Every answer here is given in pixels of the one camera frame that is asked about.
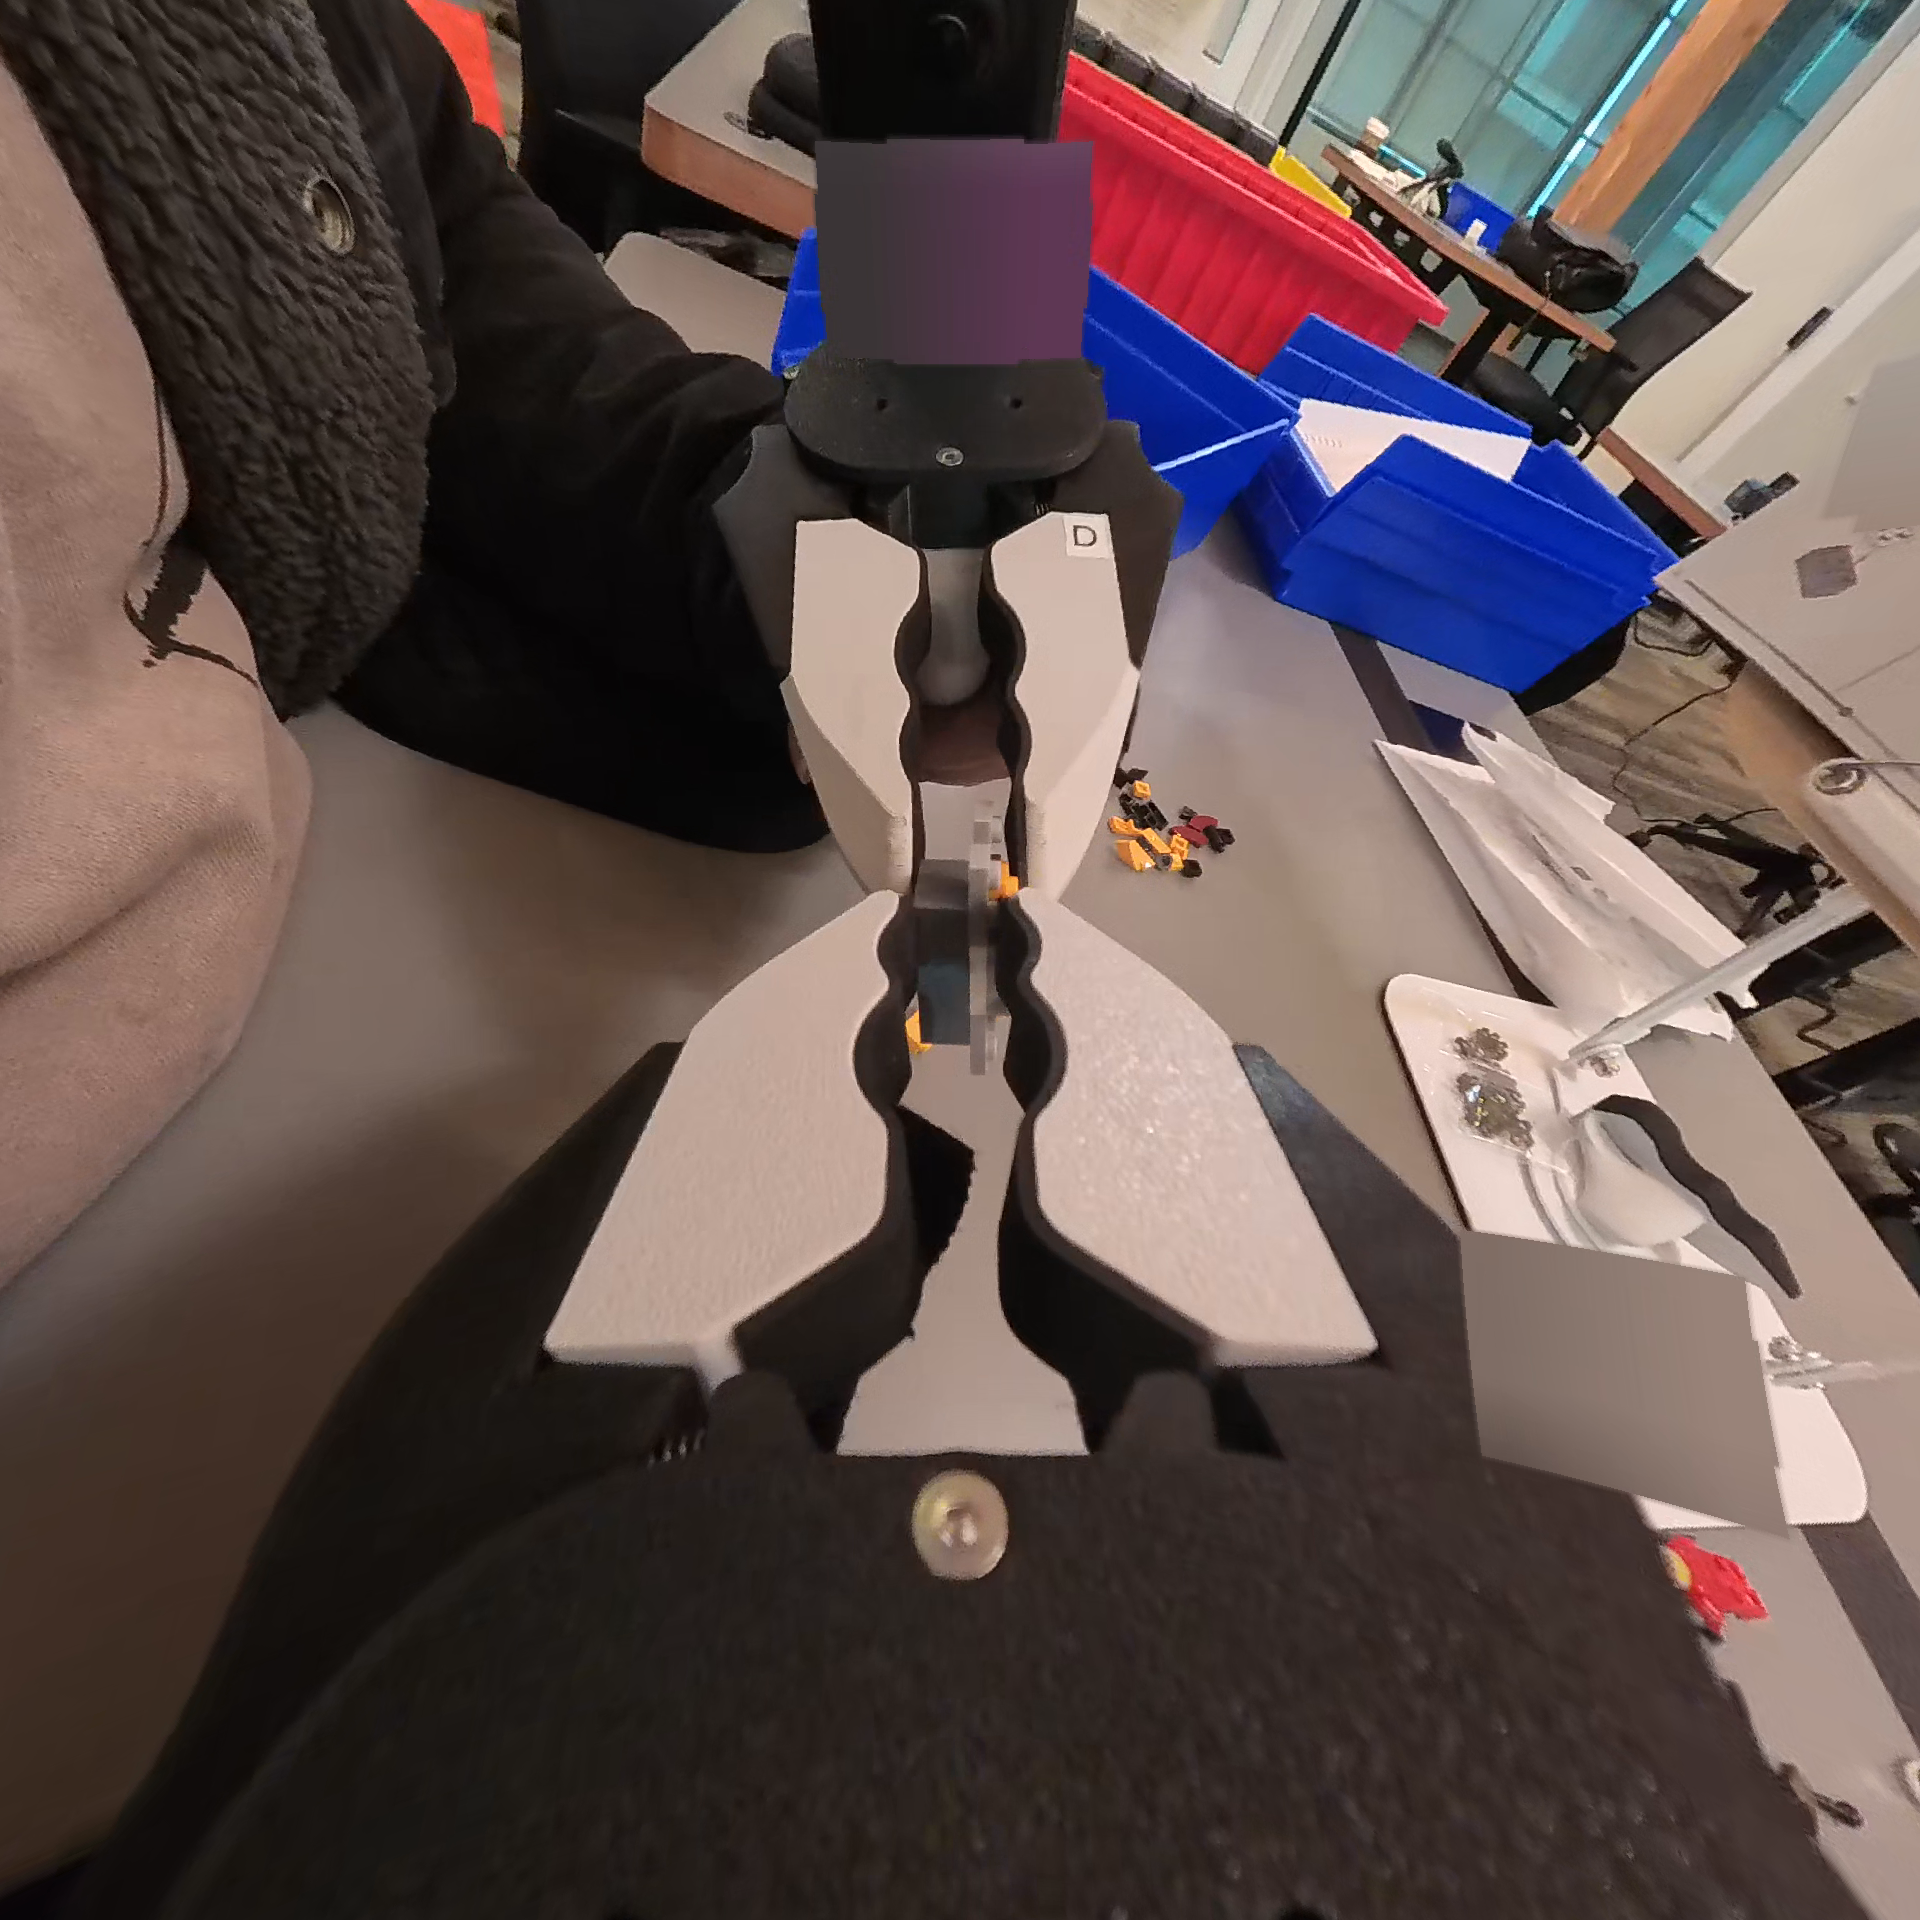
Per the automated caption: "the white paper sheet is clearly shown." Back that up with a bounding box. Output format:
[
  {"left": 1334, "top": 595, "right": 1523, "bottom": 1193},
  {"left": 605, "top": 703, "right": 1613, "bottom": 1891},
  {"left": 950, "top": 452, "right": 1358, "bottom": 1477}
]
[{"left": 1292, "top": 398, "right": 1532, "bottom": 491}]

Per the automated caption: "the person's left forearm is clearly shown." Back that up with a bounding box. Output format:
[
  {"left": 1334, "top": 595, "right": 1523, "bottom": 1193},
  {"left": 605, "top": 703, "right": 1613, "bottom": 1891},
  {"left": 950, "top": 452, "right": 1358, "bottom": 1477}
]
[{"left": 337, "top": 30, "right": 836, "bottom": 860}]

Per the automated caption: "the wooden background desk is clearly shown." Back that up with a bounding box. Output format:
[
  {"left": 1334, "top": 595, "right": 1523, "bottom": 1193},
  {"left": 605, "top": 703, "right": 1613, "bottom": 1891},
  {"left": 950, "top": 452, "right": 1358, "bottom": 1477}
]
[{"left": 1320, "top": 142, "right": 1624, "bottom": 356}]

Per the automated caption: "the pile of small loose bricks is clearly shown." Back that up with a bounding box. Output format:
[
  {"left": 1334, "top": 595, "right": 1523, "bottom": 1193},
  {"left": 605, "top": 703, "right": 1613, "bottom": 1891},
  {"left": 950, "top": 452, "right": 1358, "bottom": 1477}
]
[{"left": 1106, "top": 763, "right": 1238, "bottom": 879}]

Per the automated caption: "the black cloth bundle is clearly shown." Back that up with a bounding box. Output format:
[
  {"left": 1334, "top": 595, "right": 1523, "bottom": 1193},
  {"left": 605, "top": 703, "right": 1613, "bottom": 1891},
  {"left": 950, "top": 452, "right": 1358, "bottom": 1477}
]
[{"left": 742, "top": 35, "right": 822, "bottom": 148}]

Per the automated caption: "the red toy figure piece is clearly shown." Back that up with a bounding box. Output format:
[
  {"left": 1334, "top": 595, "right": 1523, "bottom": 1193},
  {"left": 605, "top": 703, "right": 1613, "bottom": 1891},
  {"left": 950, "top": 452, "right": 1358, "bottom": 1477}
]
[{"left": 1663, "top": 1533, "right": 1774, "bottom": 1636}]

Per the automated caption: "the white stand with wooden board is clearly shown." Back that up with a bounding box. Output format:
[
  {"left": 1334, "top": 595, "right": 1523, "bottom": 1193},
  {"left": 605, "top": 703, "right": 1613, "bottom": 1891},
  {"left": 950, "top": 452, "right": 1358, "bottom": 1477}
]
[{"left": 1384, "top": 758, "right": 1920, "bottom": 1533}]

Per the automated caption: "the black swivel chair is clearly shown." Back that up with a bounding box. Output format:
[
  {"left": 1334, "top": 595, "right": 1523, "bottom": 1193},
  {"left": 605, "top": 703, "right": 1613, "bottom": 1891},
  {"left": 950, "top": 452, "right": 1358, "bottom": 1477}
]
[{"left": 1477, "top": 254, "right": 1752, "bottom": 453}]

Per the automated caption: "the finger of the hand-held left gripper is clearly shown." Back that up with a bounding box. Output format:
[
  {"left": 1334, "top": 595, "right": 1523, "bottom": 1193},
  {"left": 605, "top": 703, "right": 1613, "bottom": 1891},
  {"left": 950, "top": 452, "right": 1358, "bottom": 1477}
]
[
  {"left": 779, "top": 517, "right": 931, "bottom": 897},
  {"left": 982, "top": 510, "right": 1133, "bottom": 902}
]

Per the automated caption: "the black bag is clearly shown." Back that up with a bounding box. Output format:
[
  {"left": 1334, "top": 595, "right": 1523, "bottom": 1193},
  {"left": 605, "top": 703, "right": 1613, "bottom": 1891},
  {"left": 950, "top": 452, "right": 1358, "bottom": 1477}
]
[{"left": 1499, "top": 208, "right": 1638, "bottom": 311}]

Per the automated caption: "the person's dark fleece jacket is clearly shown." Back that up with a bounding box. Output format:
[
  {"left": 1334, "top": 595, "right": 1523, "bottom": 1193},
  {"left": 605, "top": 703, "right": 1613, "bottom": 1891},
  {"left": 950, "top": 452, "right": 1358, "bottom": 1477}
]
[{"left": 0, "top": 0, "right": 459, "bottom": 724}]

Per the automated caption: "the grey desk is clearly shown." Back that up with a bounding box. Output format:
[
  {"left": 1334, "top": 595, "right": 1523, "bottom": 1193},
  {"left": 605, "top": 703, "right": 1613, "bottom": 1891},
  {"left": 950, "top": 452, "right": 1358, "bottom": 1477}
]
[{"left": 0, "top": 231, "right": 1920, "bottom": 1920}]

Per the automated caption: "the instruction booklet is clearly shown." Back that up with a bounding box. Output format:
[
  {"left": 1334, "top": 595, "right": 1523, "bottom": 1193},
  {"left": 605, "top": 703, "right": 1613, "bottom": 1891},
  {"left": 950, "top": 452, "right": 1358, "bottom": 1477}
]
[{"left": 1655, "top": 358, "right": 1920, "bottom": 709}]

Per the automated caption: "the loose grey wedge black edge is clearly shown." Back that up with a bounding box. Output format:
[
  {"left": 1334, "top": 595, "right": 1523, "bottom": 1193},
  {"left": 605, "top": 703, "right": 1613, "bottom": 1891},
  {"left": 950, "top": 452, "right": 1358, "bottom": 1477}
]
[{"left": 1581, "top": 1094, "right": 1805, "bottom": 1304}]

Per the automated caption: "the red plastic bin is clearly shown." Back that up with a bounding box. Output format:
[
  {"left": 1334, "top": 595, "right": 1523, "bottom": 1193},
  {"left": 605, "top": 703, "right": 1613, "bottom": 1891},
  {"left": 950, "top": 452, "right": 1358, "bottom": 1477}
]
[{"left": 1058, "top": 57, "right": 1449, "bottom": 369}]

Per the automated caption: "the clear bag of dark parts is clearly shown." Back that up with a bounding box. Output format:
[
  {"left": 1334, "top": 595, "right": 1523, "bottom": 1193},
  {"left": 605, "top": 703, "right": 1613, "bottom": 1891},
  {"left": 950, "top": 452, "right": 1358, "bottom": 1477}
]
[{"left": 1441, "top": 1029, "right": 1542, "bottom": 1153}]

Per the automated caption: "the grey side table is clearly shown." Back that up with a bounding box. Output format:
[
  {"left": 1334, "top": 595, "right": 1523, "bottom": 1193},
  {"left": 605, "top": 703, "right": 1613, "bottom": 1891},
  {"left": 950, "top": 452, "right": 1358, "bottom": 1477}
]
[{"left": 643, "top": 0, "right": 822, "bottom": 245}]

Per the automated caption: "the orange grey striped post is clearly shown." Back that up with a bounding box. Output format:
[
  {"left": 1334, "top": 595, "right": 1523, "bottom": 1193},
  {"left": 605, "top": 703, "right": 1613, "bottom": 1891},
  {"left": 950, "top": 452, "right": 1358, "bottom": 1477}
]
[{"left": 406, "top": 0, "right": 507, "bottom": 142}]

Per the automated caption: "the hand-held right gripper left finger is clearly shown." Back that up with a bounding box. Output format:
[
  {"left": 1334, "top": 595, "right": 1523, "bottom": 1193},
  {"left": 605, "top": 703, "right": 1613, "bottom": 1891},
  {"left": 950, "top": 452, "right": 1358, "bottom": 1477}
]
[{"left": 543, "top": 892, "right": 977, "bottom": 1454}]

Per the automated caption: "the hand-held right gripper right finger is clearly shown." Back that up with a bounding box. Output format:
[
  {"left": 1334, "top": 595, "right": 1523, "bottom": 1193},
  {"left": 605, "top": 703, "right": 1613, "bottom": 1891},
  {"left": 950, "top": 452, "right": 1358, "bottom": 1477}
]
[{"left": 995, "top": 892, "right": 1378, "bottom": 1454}]

